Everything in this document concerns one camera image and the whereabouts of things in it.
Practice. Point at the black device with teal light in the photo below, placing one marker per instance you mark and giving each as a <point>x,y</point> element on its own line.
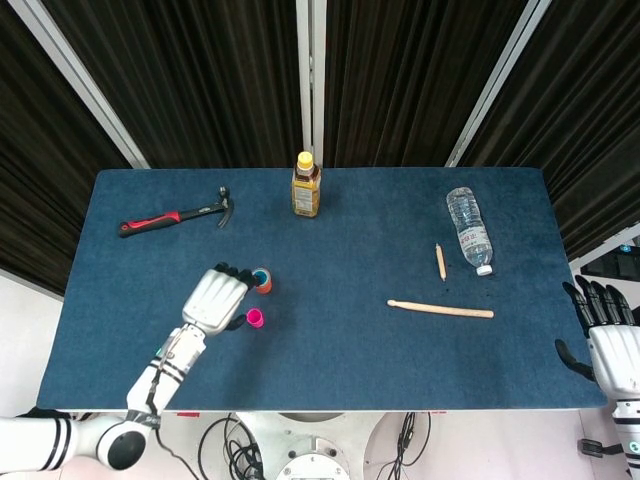
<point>607,265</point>

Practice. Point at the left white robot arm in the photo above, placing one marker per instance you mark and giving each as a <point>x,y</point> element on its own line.
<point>167,365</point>

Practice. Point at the short wooden pencil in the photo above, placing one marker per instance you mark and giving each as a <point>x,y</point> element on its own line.
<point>441,262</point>

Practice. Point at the black curtain panel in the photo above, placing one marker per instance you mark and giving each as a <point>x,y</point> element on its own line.
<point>40,150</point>
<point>200,75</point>
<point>590,125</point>
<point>400,75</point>

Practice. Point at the orange plastic cup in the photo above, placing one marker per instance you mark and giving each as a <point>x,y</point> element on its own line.
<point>266,290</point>

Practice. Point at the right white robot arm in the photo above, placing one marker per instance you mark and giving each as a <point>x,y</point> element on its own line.
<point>627,425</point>

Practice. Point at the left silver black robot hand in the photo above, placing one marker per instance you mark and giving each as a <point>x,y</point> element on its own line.
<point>215,300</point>

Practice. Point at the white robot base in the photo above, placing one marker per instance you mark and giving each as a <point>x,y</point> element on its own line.
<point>310,450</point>

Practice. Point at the white frame post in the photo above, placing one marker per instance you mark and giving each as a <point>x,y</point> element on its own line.
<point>495,85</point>
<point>310,75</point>
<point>82,85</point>

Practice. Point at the clear plastic water bottle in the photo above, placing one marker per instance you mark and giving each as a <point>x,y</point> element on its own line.
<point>470,230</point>

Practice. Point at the pink plastic cup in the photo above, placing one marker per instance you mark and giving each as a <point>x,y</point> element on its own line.
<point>255,318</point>

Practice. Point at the yellow label tea bottle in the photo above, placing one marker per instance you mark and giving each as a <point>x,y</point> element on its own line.
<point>306,197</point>

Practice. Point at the red black claw hammer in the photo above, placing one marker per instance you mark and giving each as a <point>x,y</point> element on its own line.
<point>150,221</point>

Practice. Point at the blue table cloth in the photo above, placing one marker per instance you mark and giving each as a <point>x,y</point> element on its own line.
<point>350,350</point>

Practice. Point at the light blue plastic cup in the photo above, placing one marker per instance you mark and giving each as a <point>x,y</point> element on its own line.
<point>261,274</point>

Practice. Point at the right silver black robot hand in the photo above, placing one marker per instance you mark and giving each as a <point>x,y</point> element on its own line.
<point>617,360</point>

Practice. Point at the wooden drumstick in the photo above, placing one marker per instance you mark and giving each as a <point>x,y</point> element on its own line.
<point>440,309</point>

